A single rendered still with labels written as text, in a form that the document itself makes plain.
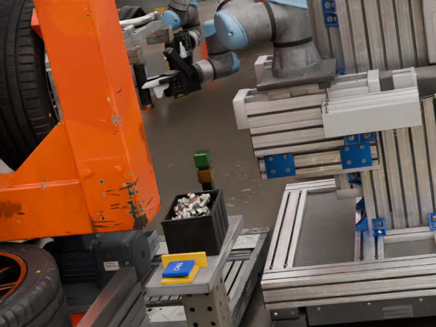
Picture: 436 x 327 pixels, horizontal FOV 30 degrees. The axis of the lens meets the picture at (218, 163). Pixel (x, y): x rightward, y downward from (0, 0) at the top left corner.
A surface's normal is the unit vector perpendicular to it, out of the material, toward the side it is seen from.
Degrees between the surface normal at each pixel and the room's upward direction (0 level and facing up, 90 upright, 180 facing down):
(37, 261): 0
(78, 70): 90
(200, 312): 90
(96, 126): 90
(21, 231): 90
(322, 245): 0
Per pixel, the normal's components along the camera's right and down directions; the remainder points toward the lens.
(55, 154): -0.23, 0.34
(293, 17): 0.25, 0.25
